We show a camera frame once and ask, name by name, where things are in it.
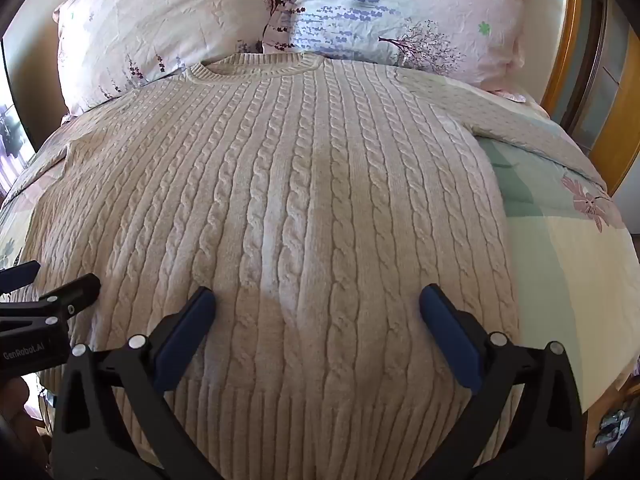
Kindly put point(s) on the wooden wardrobe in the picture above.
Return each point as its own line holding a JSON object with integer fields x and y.
{"x": 607, "y": 90}

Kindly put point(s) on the pink floral pillow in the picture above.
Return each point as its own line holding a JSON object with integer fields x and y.
{"x": 165, "y": 25}
{"x": 410, "y": 10}

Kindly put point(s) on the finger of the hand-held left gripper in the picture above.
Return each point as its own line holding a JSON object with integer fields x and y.
{"x": 65, "y": 297}
{"x": 17, "y": 275}

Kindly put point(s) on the wooden headboard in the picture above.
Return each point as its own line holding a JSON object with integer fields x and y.
{"x": 565, "y": 35}

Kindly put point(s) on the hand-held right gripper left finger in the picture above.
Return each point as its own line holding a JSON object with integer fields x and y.
{"x": 182, "y": 332}

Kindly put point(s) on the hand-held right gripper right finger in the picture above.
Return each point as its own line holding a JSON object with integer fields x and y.
{"x": 450, "y": 332}

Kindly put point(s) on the floral patchwork bed quilt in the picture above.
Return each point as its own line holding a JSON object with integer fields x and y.
{"x": 560, "y": 240}

